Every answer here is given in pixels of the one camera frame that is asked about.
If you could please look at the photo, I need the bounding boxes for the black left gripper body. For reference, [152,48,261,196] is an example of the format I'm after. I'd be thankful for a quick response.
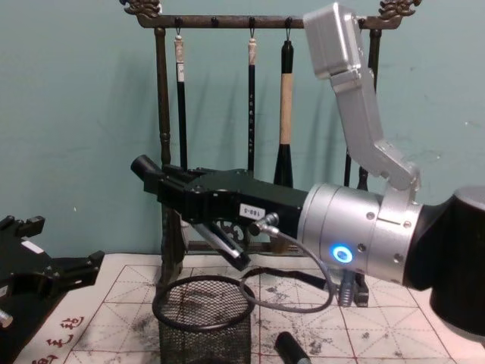
[0,218,58,304]

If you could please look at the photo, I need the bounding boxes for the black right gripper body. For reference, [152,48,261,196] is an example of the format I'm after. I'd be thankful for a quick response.
[186,169,310,241]

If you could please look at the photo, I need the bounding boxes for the thin black brush white cap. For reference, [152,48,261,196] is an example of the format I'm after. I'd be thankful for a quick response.
[246,17,259,174]
[173,17,189,168]

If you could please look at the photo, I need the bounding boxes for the pale blue ribbed tube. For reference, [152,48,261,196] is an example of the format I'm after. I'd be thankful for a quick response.
[338,270,356,306]

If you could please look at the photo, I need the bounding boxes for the dark wooden brush rack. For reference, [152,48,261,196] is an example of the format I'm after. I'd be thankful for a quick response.
[119,0,424,309]

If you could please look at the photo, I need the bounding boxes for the white felt mat red grid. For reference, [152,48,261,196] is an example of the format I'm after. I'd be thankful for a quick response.
[10,251,485,364]

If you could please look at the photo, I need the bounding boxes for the grey cable with silver plug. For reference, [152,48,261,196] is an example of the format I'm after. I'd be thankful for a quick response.
[240,212,338,315]

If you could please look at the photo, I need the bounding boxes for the thick brush with tan handle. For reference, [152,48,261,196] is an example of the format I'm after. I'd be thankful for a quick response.
[273,17,297,187]

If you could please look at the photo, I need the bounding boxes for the black wire mesh pen holder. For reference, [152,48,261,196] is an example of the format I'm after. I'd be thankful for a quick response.
[152,275,256,364]

